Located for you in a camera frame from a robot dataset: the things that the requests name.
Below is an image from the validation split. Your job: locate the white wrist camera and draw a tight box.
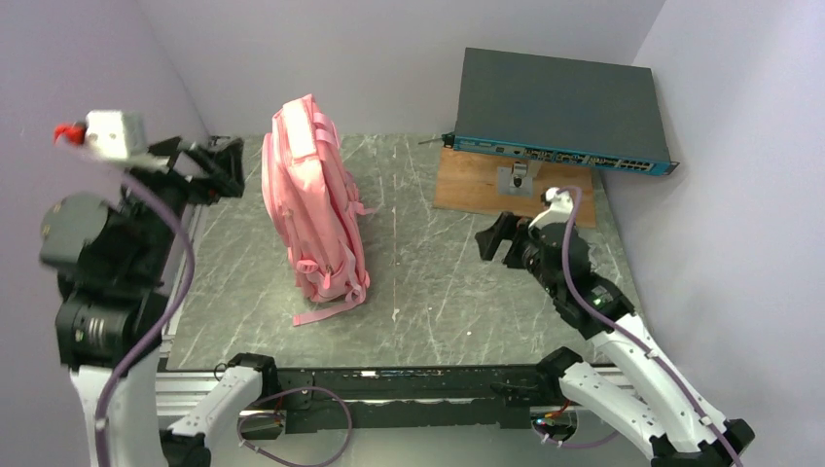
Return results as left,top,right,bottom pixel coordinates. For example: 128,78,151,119
529,186,582,230
53,110,149,162

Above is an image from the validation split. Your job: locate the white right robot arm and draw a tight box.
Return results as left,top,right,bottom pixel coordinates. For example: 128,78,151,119
475,212,755,466

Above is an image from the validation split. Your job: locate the pink student backpack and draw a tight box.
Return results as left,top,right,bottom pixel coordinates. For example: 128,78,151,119
261,94,371,326

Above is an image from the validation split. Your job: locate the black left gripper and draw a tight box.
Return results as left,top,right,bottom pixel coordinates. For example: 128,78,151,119
116,134,243,282

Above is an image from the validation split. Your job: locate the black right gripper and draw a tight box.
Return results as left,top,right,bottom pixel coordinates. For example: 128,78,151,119
476,209,563,298

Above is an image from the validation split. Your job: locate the wooden board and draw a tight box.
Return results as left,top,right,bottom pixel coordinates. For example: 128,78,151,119
433,148,597,229

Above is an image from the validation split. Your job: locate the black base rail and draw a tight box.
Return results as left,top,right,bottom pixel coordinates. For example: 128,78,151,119
245,364,566,434

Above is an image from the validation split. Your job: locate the grey metal bracket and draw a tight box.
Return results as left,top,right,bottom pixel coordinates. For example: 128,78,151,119
496,161,541,198

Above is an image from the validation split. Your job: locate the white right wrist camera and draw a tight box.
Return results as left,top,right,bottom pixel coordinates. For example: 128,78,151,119
529,186,582,230

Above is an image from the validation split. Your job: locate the blue network switch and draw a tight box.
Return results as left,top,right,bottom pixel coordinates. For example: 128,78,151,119
443,48,679,176

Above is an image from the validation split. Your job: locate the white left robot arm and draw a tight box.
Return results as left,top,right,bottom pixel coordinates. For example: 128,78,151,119
39,137,280,466

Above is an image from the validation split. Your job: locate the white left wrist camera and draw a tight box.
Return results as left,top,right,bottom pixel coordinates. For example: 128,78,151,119
53,110,149,162

